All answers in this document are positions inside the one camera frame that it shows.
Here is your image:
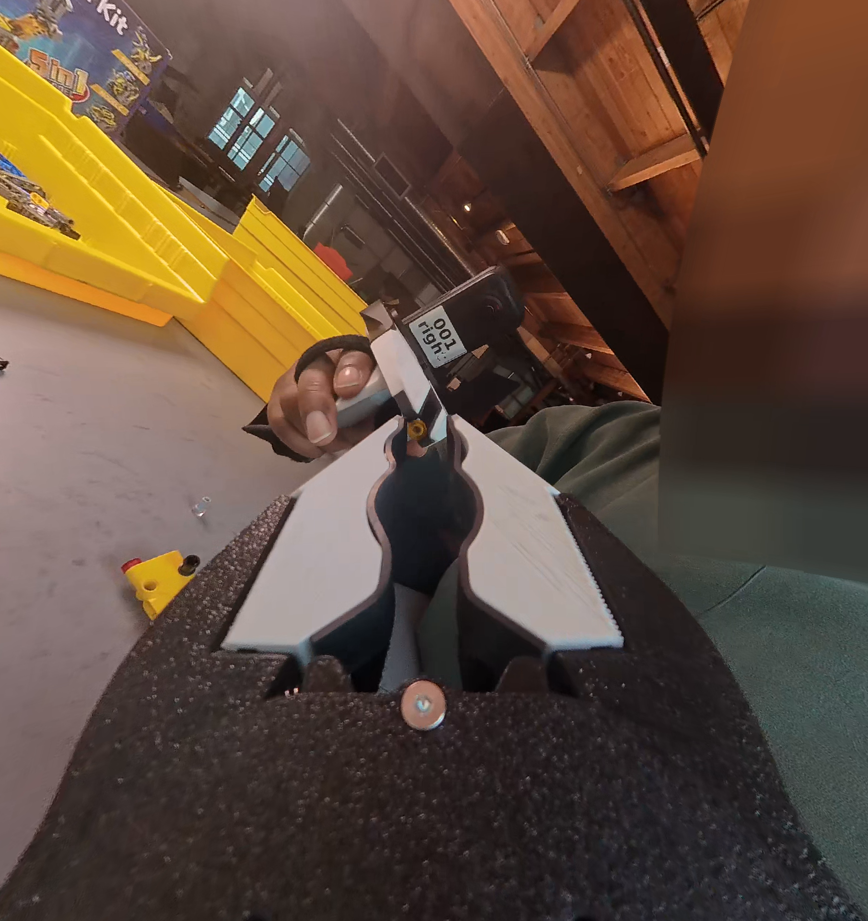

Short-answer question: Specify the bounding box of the person's right hand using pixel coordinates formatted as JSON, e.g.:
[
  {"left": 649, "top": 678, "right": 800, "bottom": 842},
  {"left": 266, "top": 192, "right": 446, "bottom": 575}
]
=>
[{"left": 266, "top": 350, "right": 377, "bottom": 461}]

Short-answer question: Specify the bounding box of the heap of dark grey lego parts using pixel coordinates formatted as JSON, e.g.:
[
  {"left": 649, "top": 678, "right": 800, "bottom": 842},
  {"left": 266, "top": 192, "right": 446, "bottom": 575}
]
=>
[{"left": 0, "top": 147, "right": 82, "bottom": 240}]

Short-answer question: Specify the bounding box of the yellow parts bin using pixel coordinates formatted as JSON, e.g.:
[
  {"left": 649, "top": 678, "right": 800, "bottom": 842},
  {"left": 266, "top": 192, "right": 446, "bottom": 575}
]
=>
[
  {"left": 233, "top": 194, "right": 370, "bottom": 348},
  {"left": 175, "top": 194, "right": 321, "bottom": 404},
  {"left": 0, "top": 25, "right": 230, "bottom": 328}
]

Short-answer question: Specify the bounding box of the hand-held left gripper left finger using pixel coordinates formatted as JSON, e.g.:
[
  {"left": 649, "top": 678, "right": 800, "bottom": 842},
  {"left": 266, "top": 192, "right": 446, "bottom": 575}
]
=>
[{"left": 222, "top": 417, "right": 406, "bottom": 659}]

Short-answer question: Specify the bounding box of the blue lego set box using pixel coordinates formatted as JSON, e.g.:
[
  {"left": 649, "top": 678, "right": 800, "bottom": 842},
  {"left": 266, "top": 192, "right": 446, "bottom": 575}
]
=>
[{"left": 0, "top": 0, "right": 173, "bottom": 135}]

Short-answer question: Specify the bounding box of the yellow lego beam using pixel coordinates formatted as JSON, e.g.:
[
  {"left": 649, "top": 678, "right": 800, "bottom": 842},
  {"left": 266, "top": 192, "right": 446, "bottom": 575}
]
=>
[{"left": 121, "top": 550, "right": 202, "bottom": 621}]

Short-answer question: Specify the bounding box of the person's green sweatshirt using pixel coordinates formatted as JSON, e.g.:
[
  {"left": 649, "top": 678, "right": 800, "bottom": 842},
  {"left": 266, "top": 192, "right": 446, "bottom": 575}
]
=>
[{"left": 380, "top": 399, "right": 868, "bottom": 921}]

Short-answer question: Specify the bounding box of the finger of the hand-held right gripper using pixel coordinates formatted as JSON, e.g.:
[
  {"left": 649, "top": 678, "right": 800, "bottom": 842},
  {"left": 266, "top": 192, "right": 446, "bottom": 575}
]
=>
[
  {"left": 368, "top": 333, "right": 436, "bottom": 425},
  {"left": 423, "top": 390, "right": 455, "bottom": 470}
]

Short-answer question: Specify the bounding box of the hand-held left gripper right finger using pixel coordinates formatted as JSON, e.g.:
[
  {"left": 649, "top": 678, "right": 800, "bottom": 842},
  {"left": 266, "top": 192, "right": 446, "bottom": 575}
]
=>
[{"left": 445, "top": 416, "right": 625, "bottom": 654}]

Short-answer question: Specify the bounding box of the paned window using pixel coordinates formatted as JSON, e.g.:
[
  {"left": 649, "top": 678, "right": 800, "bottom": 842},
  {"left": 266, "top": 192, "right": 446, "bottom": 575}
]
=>
[
  {"left": 227, "top": 108, "right": 277, "bottom": 170},
  {"left": 207, "top": 86, "right": 257, "bottom": 145},
  {"left": 258, "top": 133, "right": 311, "bottom": 194}
]

